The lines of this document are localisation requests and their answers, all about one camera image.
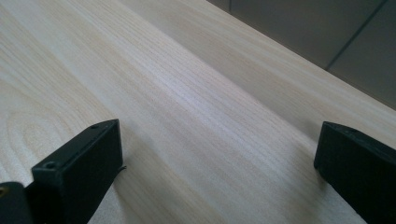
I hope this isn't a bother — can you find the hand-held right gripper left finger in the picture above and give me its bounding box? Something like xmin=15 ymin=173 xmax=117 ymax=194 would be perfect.
xmin=31 ymin=119 xmax=124 ymax=224

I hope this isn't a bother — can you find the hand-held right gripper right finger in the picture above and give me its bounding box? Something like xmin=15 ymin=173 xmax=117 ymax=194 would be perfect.
xmin=313 ymin=120 xmax=396 ymax=224

